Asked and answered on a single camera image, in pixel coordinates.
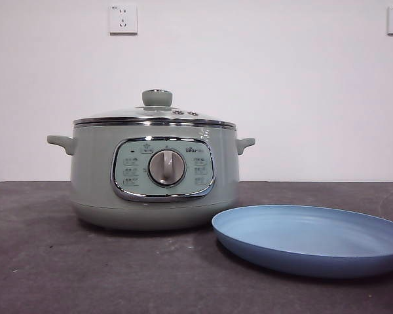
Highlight blue round plate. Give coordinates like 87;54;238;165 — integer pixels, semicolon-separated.
211;204;393;279

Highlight glass lid with green knob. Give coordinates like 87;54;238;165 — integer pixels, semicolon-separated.
73;88;236;127

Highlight pale green electric steamer pot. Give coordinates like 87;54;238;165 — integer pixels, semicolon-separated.
46;121;256;232

